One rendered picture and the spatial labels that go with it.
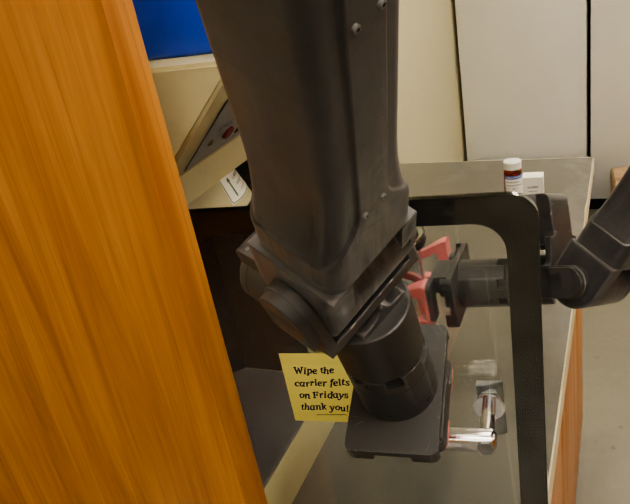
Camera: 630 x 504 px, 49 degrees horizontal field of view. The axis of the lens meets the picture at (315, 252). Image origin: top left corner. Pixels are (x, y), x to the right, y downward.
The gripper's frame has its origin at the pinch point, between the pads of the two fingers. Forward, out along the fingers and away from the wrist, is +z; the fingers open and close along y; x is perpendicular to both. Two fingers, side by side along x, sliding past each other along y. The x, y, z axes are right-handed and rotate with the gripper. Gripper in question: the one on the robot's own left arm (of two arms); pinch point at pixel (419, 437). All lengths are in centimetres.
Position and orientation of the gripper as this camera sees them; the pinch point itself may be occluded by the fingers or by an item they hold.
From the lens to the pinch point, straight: 58.5
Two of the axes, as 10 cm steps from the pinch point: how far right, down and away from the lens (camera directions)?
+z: 2.9, 6.2, 7.3
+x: 9.4, -0.4, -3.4
